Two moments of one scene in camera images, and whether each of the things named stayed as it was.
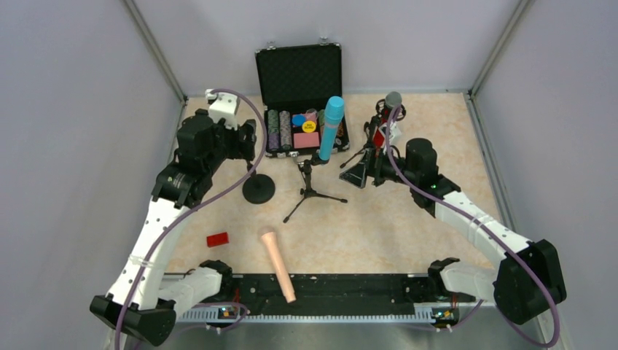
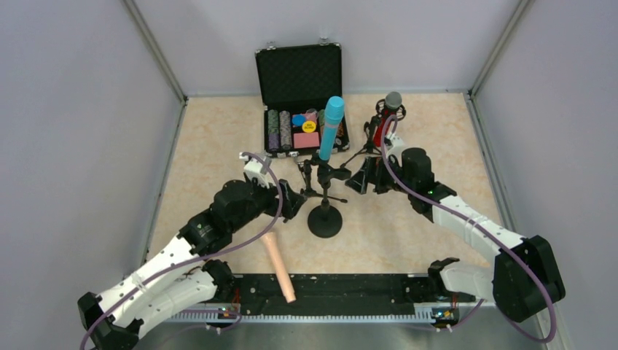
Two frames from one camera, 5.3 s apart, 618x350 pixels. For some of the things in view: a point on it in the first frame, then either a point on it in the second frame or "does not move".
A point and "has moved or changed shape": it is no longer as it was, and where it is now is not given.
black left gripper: [245, 140] to [284, 200]
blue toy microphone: [333, 117] does not move
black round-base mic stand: [259, 189] has moved or changed shape
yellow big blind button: [309, 126] does not move
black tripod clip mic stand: [305, 170] does not move
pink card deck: [306, 140] does not move
